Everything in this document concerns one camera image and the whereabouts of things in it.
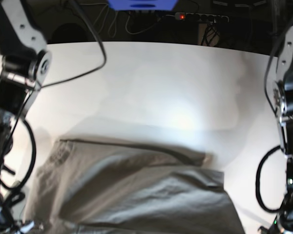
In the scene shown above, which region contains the beige t-shirt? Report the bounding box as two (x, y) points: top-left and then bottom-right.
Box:
(24, 140), (244, 234)

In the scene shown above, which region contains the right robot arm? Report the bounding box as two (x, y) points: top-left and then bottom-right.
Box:
(0, 0), (52, 234)

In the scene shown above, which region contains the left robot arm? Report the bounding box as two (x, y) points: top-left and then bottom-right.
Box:
(255, 15), (293, 234)

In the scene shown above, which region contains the blue box at top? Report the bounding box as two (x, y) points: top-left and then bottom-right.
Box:
(108, 0), (178, 11)

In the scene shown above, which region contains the black power strip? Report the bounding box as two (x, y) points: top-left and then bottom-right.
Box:
(167, 12), (230, 23)

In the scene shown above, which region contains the white cable on floor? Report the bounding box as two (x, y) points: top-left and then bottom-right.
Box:
(91, 2), (162, 35)

